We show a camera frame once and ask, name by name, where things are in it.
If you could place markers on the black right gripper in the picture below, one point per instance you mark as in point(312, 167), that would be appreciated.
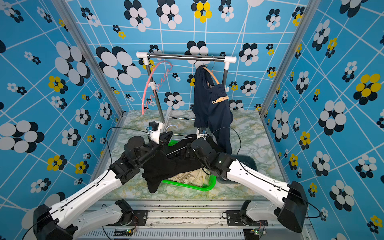
point(190, 152)

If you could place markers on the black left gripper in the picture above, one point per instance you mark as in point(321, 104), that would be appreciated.
point(162, 142)

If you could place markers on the black shorts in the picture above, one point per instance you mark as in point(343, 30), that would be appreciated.
point(168, 163)

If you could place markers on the beige shorts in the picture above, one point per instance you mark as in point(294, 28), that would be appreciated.
point(198, 178)

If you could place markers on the pink plastic hanger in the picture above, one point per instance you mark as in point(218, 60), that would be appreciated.
point(152, 85)

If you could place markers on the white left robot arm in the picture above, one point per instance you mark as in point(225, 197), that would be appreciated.
point(66, 220)

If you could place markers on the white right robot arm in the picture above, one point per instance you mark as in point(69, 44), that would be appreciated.
point(288, 202)

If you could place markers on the navy blue shorts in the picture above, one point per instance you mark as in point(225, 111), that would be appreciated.
point(216, 117)

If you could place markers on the wooden hanger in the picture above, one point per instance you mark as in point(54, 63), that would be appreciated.
point(211, 71)

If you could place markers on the green plastic basket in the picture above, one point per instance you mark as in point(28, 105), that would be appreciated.
point(210, 186)

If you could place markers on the wooden clothespin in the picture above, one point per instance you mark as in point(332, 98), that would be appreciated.
point(220, 99)

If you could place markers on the white metal clothes rack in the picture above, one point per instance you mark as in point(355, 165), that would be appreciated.
point(175, 100)

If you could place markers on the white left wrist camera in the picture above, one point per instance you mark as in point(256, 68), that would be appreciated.
point(154, 130)

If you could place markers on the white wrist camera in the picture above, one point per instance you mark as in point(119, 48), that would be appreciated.
point(154, 130)
point(202, 133)

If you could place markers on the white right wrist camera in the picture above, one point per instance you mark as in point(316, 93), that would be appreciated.
point(202, 133)

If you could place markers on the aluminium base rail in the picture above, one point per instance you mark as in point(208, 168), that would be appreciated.
point(206, 220)

